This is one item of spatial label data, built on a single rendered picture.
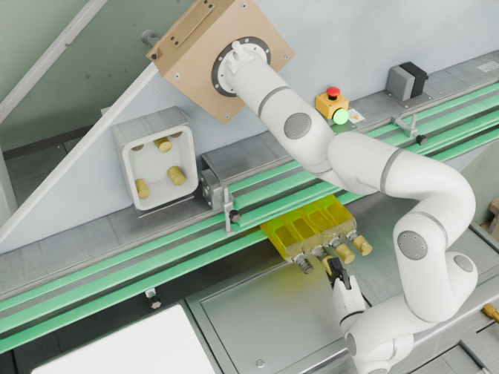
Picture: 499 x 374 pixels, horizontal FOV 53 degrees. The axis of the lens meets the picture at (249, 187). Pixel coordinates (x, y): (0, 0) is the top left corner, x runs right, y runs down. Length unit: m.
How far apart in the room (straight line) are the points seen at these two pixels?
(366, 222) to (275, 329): 0.51
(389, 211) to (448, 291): 0.87
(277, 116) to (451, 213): 0.38
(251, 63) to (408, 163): 0.42
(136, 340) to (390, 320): 0.67
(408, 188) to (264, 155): 0.59
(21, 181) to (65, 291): 0.71
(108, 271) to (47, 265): 0.15
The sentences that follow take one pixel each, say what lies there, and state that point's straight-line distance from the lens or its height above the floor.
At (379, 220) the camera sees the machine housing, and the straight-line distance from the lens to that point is 1.68.
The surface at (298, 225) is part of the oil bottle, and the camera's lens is 1.38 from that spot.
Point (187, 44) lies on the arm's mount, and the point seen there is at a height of 0.84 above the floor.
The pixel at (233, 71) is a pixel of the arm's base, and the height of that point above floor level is 0.89.
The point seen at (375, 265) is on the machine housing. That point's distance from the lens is 1.56.
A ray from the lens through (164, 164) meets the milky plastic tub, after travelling 1.34.
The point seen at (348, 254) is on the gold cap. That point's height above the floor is 1.16.
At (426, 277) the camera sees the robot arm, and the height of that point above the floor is 1.47.
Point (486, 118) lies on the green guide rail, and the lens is 1.83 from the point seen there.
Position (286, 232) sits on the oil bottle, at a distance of 1.35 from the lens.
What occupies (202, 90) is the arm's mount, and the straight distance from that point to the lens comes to 1.16.
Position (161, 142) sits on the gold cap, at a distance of 1.24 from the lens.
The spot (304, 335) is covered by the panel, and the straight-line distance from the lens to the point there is 1.37.
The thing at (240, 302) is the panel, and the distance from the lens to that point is 1.41.
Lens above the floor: 1.75
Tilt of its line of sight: 39 degrees down
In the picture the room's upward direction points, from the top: 142 degrees clockwise
